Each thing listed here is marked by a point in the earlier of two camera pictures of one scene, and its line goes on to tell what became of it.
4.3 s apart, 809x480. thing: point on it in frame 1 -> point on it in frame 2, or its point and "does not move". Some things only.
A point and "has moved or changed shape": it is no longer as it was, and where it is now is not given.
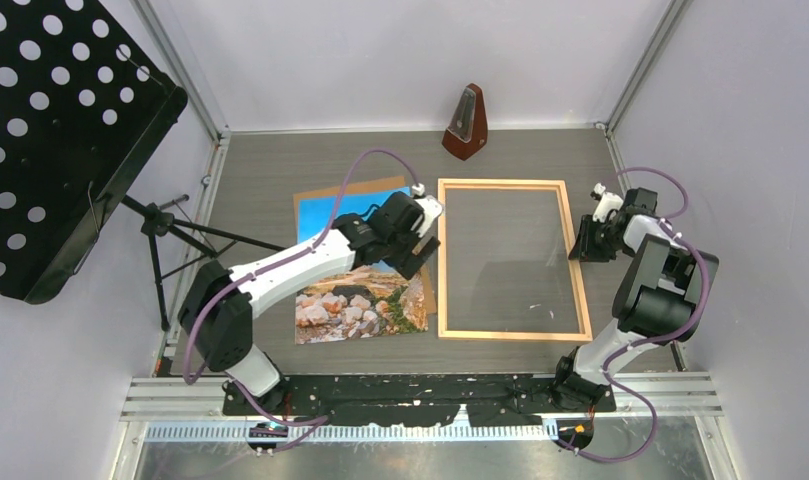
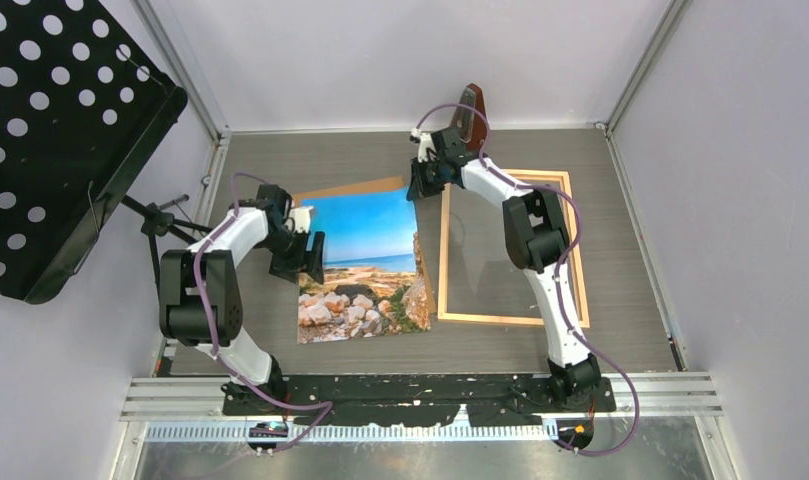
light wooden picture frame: x=583 y=319 has moved or changed shape
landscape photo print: x=365 y=302 does not move
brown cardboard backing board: x=397 y=182 does not move
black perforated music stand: x=73 y=106 does not move
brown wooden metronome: x=467 y=132 does not move
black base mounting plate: x=415 y=399 does not move
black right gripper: x=585 y=250 -> x=418 y=188
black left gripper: x=401 y=262 -> x=288 y=269
